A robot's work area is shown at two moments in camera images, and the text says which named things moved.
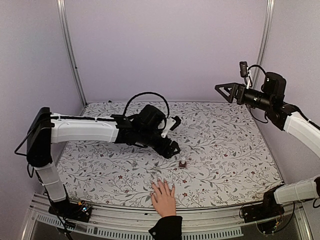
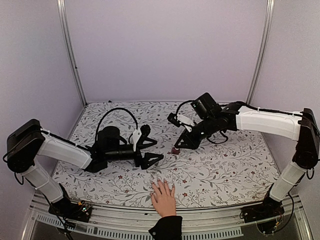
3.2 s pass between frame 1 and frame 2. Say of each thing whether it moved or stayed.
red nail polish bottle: moved
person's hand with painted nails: stayed
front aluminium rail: stayed
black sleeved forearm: stayed
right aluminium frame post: stayed
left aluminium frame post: stayed
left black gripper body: moved
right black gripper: moved
